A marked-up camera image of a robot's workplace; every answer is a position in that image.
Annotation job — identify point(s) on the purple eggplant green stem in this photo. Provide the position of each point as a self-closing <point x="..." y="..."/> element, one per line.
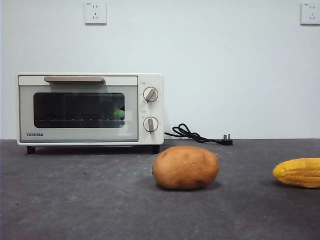
<point x="118" y="113"/>

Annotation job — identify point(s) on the beige oven knob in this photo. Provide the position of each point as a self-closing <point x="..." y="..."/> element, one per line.
<point x="150" y="124"/>
<point x="151" y="94"/>

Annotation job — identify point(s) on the white toaster oven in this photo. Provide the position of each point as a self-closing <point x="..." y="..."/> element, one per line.
<point x="156" y="110"/>

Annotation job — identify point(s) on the brown potato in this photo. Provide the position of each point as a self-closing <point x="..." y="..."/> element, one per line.
<point x="186" y="167"/>

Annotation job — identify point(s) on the yellow corn cob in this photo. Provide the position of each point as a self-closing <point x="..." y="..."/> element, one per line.
<point x="297" y="172"/>

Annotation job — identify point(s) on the white wall socket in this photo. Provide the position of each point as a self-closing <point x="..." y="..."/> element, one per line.
<point x="95" y="12"/>
<point x="310" y="13"/>

